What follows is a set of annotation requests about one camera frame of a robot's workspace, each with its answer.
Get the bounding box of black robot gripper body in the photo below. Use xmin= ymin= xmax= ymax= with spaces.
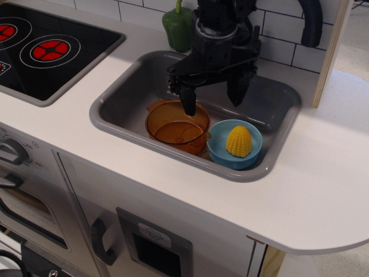
xmin=167 ymin=21 xmax=258 ymax=94

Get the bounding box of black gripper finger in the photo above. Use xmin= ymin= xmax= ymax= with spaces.
xmin=227 ymin=74 xmax=252 ymax=107
xmin=179 ymin=87 xmax=196 ymax=116

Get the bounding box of yellow toy corn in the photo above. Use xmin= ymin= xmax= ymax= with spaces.
xmin=225 ymin=125 xmax=253 ymax=158

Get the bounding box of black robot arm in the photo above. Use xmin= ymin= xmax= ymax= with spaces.
xmin=167 ymin=1 xmax=261 ymax=116

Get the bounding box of blue bowl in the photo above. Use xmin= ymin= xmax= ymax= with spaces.
xmin=207 ymin=119 xmax=263 ymax=170

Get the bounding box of grey sink basin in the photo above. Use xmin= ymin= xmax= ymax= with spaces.
xmin=89 ymin=51 xmax=301 ymax=182

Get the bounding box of orange transparent pot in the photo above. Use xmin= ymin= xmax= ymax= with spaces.
xmin=145 ymin=99 xmax=210 ymax=155

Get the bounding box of green toy bell pepper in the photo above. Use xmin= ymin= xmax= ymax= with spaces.
xmin=161 ymin=0 xmax=193 ymax=53

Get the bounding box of dark grey faucet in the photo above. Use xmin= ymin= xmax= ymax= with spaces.
xmin=233 ymin=0 xmax=323 ymax=63

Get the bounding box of wooden side panel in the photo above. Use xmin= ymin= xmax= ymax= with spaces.
xmin=311 ymin=0 xmax=353 ymax=108

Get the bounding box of black toy stovetop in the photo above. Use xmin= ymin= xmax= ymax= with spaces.
xmin=1 ymin=2 xmax=126 ymax=107

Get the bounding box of grey dispenser panel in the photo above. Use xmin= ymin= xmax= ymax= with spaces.
xmin=116 ymin=207 xmax=194 ymax=277

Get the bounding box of grey oven knob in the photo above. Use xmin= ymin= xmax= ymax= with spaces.
xmin=1 ymin=138 xmax=29 ymax=165

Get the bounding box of oven door with window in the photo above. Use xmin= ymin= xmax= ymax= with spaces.
xmin=1 ymin=162 xmax=100 ymax=276

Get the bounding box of black cabinet door handle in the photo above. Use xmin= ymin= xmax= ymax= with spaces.
xmin=91 ymin=219 xmax=116 ymax=266

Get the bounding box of grey oven door handle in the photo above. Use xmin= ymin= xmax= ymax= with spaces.
xmin=0 ymin=174 xmax=24 ymax=189

